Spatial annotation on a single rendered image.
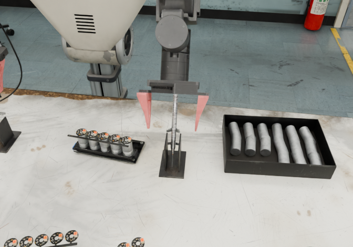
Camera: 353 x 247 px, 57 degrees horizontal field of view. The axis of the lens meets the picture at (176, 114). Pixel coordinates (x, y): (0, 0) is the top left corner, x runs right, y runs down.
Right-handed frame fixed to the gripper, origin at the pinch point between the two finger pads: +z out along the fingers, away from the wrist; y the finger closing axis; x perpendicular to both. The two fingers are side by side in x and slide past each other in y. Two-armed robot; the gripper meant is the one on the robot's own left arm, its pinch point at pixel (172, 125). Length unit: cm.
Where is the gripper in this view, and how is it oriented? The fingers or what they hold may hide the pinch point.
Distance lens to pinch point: 66.9
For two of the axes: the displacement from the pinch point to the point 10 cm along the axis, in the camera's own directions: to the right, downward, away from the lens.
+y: 10.0, 0.5, -0.7
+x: 0.7, -0.6, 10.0
